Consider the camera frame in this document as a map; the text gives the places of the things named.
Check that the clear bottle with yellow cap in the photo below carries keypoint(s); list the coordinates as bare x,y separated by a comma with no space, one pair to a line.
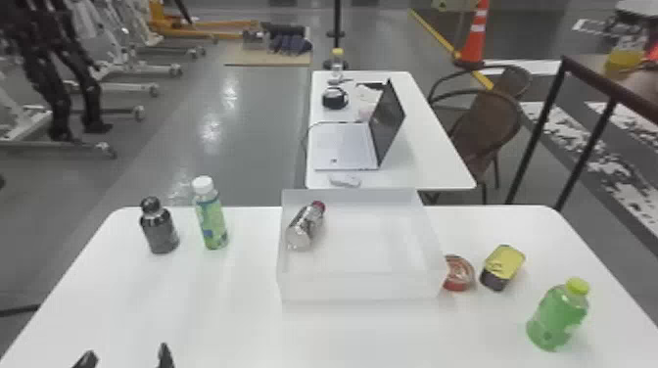
337,67

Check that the yellow pallet jack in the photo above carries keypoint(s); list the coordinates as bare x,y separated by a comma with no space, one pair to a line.
200,25

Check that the white side table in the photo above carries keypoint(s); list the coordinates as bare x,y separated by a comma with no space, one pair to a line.
426,149

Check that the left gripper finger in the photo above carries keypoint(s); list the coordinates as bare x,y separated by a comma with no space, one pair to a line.
86,360
165,357

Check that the yellow can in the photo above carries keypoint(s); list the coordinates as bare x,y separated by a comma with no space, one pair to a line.
502,266

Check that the white computer mouse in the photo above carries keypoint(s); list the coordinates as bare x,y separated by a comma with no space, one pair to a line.
345,180

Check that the grey bottle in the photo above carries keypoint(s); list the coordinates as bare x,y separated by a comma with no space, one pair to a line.
158,228

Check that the dark side table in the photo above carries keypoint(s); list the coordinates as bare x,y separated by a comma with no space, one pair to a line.
624,87

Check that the silver can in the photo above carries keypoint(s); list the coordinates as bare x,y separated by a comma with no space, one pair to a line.
305,228

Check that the black post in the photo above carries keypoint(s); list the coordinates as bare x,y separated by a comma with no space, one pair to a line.
336,31

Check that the orange cone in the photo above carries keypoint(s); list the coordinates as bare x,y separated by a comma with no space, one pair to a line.
475,36

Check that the black round container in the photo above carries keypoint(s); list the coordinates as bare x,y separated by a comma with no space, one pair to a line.
335,98

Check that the green bottle with yellow cap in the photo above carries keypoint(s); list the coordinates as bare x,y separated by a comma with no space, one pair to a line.
556,317

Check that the clear box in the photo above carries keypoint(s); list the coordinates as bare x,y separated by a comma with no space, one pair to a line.
360,257

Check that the green bottle with white cap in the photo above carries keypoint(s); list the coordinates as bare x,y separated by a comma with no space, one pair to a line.
211,218

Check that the red can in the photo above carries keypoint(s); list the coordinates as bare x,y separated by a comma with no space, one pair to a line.
458,272

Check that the white laptop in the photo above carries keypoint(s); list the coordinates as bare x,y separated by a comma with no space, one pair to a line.
354,144

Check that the brown chair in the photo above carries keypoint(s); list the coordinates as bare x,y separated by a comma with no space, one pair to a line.
516,79
483,128

